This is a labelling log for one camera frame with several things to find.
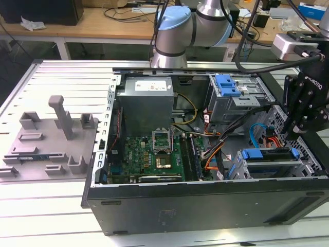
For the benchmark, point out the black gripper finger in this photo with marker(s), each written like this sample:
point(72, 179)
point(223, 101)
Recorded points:
point(291, 103)
point(316, 119)

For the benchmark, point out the hard disk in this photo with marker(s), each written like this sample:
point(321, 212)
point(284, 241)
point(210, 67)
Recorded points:
point(272, 154)

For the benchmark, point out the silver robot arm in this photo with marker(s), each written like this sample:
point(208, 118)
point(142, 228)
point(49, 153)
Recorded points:
point(174, 33)

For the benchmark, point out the metal disk bay cage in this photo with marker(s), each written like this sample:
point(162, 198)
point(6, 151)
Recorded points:
point(282, 171)

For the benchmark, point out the metal optical drive cage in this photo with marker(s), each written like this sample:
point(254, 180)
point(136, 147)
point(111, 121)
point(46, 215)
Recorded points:
point(231, 108)

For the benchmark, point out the clear plastic bag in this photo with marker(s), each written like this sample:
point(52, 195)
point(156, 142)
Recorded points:
point(290, 24)

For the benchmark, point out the blue plastic latch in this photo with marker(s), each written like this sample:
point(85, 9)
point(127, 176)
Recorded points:
point(226, 85)

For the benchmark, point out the blue cardboard box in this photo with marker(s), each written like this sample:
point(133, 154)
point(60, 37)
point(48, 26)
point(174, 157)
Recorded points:
point(312, 11)

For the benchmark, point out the white label tag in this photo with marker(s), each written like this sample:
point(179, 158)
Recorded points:
point(229, 55)

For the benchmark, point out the flat grey box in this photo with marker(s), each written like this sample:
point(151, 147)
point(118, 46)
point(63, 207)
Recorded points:
point(282, 13)

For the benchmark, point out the black RAM stick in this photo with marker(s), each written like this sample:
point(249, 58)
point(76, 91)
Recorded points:
point(194, 157)

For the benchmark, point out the CPU socket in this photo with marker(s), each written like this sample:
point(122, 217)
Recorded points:
point(163, 162)

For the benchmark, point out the grey power supply unit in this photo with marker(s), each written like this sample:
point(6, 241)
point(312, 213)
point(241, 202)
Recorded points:
point(144, 110)

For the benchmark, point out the black PC case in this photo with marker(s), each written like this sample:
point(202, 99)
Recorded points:
point(180, 205)

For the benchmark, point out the black graphics card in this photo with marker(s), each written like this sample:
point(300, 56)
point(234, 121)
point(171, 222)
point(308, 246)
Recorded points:
point(159, 178)

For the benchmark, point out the green motherboard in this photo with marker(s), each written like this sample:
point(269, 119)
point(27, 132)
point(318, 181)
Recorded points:
point(138, 154)

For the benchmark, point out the black case fan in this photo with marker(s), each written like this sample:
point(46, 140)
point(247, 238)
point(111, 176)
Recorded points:
point(115, 133)

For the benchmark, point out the wooden desk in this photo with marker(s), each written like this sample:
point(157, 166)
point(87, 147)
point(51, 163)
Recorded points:
point(102, 28)

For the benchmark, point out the grey parts rack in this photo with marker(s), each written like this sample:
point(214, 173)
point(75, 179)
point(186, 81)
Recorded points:
point(51, 144)

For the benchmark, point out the large black box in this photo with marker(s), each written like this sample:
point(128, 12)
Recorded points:
point(46, 11)

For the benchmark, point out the RAM stick with blue label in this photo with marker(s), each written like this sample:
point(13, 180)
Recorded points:
point(33, 157)

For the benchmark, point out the crumpled white paper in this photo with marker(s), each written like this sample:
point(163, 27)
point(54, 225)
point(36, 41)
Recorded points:
point(32, 24)

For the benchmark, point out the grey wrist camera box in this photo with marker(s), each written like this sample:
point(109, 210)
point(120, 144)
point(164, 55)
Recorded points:
point(282, 46)

